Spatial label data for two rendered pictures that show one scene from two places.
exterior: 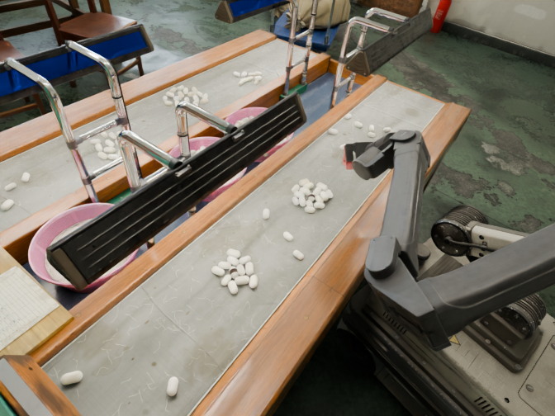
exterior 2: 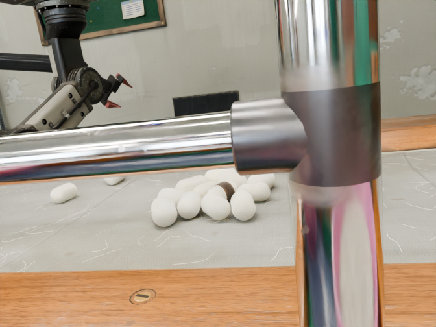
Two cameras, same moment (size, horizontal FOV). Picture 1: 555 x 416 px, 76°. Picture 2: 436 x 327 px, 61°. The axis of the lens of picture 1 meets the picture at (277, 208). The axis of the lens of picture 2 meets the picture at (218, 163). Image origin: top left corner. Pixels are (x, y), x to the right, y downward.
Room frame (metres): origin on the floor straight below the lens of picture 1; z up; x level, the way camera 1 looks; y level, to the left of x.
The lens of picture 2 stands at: (0.61, 0.40, 0.86)
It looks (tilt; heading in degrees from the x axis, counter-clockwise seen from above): 13 degrees down; 251
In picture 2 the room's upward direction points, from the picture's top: 7 degrees counter-clockwise
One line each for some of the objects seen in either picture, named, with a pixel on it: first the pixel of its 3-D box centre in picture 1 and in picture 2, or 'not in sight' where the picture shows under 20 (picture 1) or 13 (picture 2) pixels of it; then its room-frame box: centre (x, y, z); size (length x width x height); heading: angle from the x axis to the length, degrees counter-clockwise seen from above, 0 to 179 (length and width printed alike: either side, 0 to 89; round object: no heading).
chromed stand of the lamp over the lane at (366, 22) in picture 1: (364, 75); not in sight; (1.41, -0.28, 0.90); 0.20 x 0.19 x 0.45; 149
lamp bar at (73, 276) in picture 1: (207, 163); not in sight; (0.53, 0.15, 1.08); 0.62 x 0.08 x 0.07; 149
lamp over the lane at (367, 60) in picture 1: (397, 36); not in sight; (1.37, -0.34, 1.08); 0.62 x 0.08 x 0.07; 149
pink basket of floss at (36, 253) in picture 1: (92, 250); not in sight; (0.53, 0.48, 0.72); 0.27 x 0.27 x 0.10
